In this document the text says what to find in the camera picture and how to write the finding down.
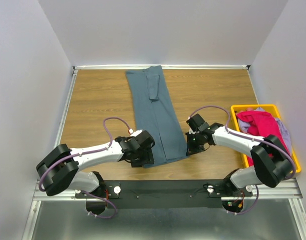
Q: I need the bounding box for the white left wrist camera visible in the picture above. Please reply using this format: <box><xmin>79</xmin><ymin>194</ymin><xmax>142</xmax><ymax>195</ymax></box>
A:
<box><xmin>128</xmin><ymin>129</ymin><xmax>143</xmax><ymax>137</ymax></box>

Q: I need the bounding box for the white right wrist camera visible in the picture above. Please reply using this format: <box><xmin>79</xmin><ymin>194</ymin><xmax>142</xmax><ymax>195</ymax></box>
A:
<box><xmin>188</xmin><ymin>128</ymin><xmax>196</xmax><ymax>136</ymax></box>

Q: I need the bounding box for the yellow plastic bin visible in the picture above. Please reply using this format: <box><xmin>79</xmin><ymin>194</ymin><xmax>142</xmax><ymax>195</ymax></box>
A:
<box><xmin>231</xmin><ymin>104</ymin><xmax>302</xmax><ymax>173</ymax></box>

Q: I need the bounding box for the aluminium left table rail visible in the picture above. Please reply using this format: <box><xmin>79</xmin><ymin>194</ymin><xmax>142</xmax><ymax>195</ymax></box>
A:
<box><xmin>51</xmin><ymin>66</ymin><xmax>78</xmax><ymax>150</ymax></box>

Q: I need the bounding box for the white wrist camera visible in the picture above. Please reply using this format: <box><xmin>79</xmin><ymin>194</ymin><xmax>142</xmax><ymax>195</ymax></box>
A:
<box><xmin>188</xmin><ymin>128</ymin><xmax>196</xmax><ymax>136</ymax></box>
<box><xmin>128</xmin><ymin>129</ymin><xmax>143</xmax><ymax>137</ymax></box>

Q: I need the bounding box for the magenta t-shirt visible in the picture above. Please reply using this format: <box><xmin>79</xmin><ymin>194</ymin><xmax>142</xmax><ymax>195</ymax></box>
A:
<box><xmin>236</xmin><ymin>110</ymin><xmax>292</xmax><ymax>157</ymax></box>

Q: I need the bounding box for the aluminium table rail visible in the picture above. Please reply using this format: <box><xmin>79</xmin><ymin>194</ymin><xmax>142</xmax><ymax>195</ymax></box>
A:
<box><xmin>73</xmin><ymin>64</ymin><xmax>249</xmax><ymax>71</ymax></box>
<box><xmin>51</xmin><ymin>66</ymin><xmax>78</xmax><ymax>150</ymax></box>

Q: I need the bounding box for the lavender t-shirt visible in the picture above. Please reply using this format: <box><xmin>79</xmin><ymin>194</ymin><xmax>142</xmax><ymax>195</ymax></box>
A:
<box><xmin>237</xmin><ymin>106</ymin><xmax>293</xmax><ymax>151</ymax></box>

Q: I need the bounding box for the aluminium front frame rail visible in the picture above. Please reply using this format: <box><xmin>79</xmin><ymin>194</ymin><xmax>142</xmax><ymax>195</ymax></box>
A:
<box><xmin>32</xmin><ymin>177</ymin><xmax>305</xmax><ymax>201</ymax></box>

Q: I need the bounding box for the teal blue t-shirt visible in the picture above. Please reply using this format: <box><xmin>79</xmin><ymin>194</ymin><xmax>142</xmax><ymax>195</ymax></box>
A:
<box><xmin>125</xmin><ymin>65</ymin><xmax>187</xmax><ymax>168</ymax></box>

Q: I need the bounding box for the aluminium back table rail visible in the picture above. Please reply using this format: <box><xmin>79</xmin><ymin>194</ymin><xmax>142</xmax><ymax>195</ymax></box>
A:
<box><xmin>73</xmin><ymin>64</ymin><xmax>249</xmax><ymax>71</ymax></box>

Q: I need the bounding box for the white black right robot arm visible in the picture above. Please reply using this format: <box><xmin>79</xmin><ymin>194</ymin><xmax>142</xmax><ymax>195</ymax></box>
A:
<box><xmin>186</xmin><ymin>114</ymin><xmax>296</xmax><ymax>196</ymax></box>

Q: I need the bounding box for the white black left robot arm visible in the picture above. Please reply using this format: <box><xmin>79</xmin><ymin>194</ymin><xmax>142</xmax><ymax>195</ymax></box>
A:
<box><xmin>36</xmin><ymin>130</ymin><xmax>155</xmax><ymax>198</ymax></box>

